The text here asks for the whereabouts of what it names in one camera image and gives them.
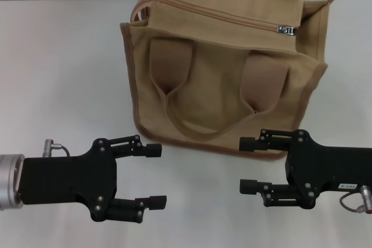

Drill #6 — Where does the silver metal zipper pull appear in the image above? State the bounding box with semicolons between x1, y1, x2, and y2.
276;24;296;37

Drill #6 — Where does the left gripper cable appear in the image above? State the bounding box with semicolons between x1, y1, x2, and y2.
42;140;73;159

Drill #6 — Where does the khaki canvas food bag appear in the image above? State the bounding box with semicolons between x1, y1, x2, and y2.
120;0;337;162

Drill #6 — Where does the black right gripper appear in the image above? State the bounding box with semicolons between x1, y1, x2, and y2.
239;128;372;210

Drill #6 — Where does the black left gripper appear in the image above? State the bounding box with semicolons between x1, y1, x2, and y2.
19;134;168;222

